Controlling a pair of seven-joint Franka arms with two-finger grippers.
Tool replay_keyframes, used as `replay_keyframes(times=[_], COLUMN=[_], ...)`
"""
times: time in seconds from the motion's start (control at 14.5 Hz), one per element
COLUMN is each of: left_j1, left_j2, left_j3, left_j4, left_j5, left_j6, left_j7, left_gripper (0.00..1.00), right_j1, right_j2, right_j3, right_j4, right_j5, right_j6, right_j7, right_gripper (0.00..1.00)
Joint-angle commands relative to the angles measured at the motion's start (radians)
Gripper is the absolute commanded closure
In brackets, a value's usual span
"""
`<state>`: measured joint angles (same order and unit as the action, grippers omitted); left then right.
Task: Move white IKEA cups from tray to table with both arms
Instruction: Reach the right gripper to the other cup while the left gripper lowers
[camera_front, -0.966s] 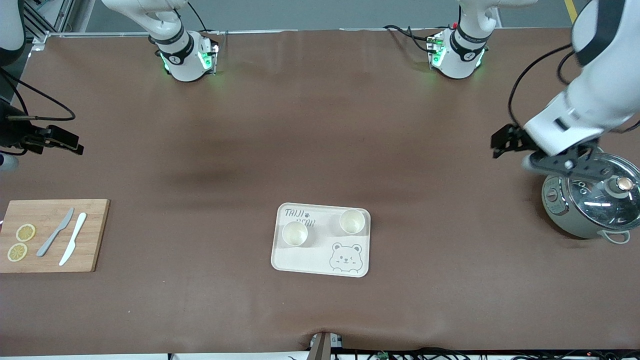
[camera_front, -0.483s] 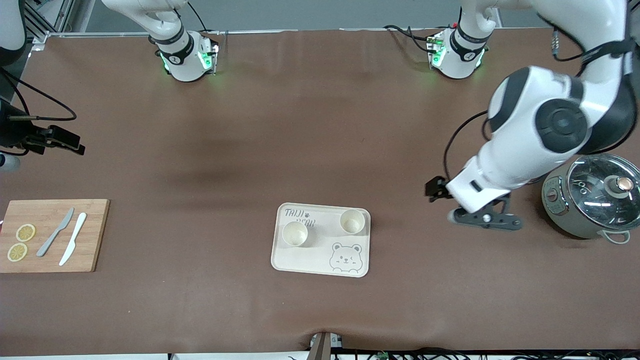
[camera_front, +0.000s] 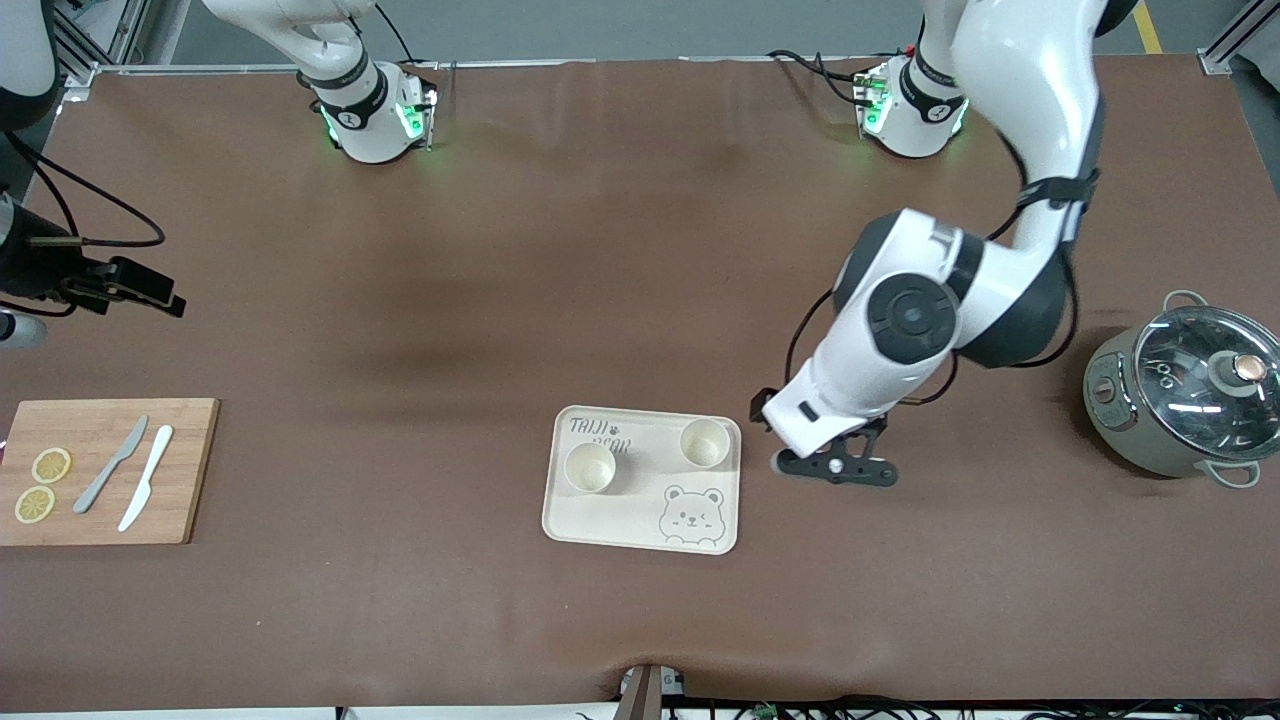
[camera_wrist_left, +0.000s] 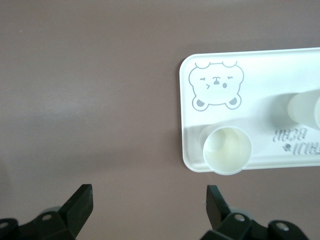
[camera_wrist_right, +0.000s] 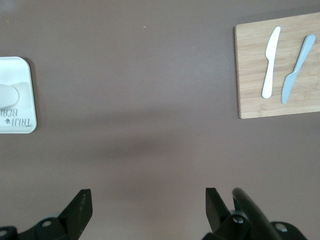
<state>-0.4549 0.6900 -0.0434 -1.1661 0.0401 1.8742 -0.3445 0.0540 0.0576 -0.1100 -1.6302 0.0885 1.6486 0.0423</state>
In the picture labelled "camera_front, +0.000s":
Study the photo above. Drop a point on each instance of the grey-green cooking pot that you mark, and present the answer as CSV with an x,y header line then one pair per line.
x,y
1130,430

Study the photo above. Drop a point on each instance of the glass pot lid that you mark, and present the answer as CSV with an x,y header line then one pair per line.
x,y
1200,380

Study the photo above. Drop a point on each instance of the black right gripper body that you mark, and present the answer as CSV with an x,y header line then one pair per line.
x,y
38,268

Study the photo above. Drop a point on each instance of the white IKEA cup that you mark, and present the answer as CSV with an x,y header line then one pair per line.
x,y
705,445
590,470

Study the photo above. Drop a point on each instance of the lemon slice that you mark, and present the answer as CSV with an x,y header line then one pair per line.
x,y
35,504
52,465

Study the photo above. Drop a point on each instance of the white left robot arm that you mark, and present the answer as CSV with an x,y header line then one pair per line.
x,y
900,320

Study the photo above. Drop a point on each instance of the white plastic knife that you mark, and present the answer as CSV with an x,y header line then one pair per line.
x,y
150,470

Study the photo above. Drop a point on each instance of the grey plastic knife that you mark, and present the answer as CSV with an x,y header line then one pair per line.
x,y
110,465

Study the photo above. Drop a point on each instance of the aluminium frame profile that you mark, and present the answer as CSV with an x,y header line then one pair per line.
x,y
1240,35
100,40

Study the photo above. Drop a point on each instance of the cream tray with bear print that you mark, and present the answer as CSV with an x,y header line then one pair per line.
x,y
640,520

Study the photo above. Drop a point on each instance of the wooden cutting board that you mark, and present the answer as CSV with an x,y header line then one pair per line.
x,y
185,500

